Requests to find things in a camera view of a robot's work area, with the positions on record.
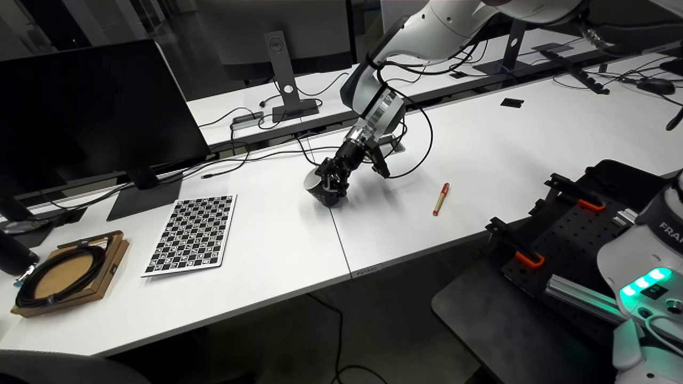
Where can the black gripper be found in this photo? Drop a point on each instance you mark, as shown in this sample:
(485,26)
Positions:
(360,149)

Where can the black ceramic mug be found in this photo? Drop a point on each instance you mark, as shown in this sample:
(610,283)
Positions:
(324,192)

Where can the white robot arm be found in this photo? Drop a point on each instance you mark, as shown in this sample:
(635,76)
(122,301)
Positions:
(441,24)

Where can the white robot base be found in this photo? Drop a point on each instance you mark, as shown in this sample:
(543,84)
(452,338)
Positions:
(641,320)

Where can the rear table socket box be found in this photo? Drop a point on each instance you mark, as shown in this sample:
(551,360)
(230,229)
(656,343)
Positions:
(246,120)

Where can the red marker pen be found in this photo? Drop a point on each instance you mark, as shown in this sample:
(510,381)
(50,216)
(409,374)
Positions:
(441,198)

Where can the silver monitor stand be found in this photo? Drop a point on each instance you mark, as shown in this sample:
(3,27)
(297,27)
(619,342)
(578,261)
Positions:
(284,70)

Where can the black monitor on silver stand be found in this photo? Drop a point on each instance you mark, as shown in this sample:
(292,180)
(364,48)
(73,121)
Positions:
(307,27)

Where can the checkerboard calibration board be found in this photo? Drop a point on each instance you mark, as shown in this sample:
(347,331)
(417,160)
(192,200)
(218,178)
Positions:
(194,234)

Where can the small black flat device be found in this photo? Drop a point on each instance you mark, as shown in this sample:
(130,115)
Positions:
(511,102)

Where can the black monitor stand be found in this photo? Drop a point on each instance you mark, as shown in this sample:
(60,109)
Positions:
(515,38)

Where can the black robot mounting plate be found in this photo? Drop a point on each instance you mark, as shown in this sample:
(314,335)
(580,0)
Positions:
(569,234)

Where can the square wooden box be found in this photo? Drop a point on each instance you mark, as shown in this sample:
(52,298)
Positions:
(108,273)

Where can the large black monitor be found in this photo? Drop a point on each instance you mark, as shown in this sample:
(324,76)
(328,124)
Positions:
(92,114)

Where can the black power strip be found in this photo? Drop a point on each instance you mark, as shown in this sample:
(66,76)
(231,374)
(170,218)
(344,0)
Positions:
(590,79)

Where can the black rimmed round dish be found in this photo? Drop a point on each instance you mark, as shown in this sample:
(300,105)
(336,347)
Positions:
(60,275)

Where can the black power brick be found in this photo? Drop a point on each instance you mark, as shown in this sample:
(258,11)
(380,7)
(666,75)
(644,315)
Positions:
(655,85)

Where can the aluminium profile rail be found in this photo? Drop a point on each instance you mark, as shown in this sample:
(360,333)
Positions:
(580,296)

